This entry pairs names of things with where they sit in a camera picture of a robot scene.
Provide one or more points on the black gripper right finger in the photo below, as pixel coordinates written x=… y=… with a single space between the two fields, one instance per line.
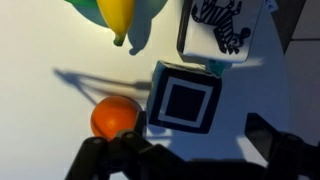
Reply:
x=286 y=156

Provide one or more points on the black white square print cube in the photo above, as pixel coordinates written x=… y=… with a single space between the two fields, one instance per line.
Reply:
x=185 y=101

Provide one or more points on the white zebra print cube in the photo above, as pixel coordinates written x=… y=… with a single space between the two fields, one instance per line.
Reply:
x=220 y=26

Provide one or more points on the green plastic bowl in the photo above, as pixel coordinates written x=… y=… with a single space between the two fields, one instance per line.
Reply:
x=86 y=10

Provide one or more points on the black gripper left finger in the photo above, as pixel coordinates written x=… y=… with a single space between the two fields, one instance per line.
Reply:
x=133 y=156

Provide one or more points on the orange ball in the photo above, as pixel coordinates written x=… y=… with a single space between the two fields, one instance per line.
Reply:
x=113 y=116

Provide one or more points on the yellow toy banana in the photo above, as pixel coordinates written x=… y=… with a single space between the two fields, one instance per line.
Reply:
x=116 y=16

